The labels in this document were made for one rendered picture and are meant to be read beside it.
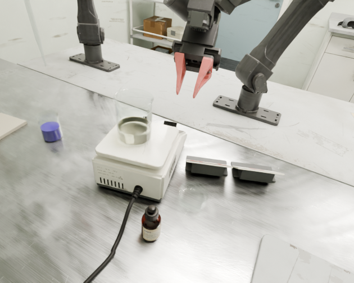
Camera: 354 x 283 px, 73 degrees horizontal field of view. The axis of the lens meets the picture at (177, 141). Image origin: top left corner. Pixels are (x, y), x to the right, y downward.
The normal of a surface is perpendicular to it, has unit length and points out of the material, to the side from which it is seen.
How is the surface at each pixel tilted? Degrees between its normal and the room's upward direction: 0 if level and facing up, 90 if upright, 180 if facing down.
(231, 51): 90
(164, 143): 0
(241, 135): 0
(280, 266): 0
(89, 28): 94
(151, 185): 90
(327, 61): 90
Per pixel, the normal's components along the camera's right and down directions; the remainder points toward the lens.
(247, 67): -0.78, -0.30
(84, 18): 0.18, 0.66
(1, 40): 0.88, 0.35
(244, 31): -0.46, 0.51
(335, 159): 0.09, -0.79
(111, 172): -0.25, 0.58
